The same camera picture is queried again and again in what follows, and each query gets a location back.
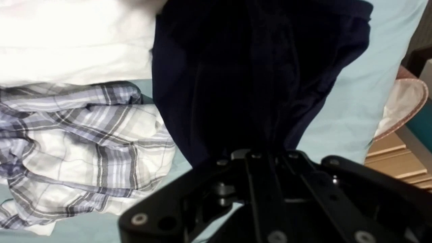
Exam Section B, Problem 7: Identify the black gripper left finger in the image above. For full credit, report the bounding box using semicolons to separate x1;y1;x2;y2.
117;150;272;243

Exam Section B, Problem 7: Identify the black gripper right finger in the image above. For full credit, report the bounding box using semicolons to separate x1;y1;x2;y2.
268;150;432;243

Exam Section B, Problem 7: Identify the dark blue vest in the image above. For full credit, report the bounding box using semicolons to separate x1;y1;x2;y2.
151;0;375;169

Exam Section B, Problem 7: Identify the light blue duvet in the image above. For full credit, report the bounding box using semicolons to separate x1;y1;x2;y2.
0;0;429;243

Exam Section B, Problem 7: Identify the teal box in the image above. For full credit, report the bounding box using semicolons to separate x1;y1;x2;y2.
403;98;432;155

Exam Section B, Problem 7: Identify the blue white plaid shirt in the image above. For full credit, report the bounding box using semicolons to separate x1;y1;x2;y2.
0;80;178;237

